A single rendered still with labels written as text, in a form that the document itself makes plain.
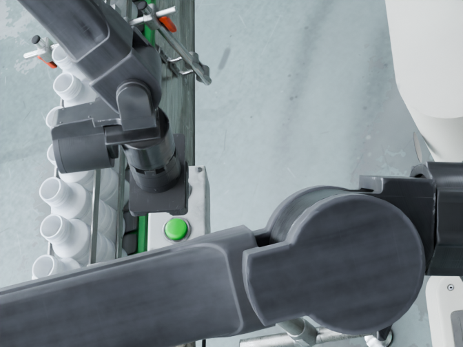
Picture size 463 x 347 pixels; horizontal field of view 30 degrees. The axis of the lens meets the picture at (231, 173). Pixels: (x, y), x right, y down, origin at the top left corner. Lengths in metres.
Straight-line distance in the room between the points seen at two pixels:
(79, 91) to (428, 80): 0.76
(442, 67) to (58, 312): 0.35
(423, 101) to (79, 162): 0.42
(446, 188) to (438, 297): 1.42
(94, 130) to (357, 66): 1.70
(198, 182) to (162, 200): 0.20
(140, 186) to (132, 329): 0.53
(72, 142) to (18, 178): 2.05
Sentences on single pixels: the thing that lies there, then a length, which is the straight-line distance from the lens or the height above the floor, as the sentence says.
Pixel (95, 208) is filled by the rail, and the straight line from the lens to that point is 1.26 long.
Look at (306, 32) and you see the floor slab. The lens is 2.70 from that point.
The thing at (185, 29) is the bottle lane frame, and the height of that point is 0.86.
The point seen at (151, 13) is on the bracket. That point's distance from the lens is 1.42.
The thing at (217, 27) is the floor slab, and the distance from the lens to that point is 2.85.
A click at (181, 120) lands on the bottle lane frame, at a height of 0.88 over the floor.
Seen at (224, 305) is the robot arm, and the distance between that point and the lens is 0.49.
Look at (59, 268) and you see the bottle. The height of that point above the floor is 1.15.
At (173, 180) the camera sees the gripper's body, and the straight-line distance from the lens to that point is 1.00.
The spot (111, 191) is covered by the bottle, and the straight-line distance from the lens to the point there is 1.33.
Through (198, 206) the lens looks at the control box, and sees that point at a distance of 1.18.
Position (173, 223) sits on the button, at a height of 1.12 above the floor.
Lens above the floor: 2.05
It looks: 54 degrees down
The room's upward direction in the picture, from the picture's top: 44 degrees counter-clockwise
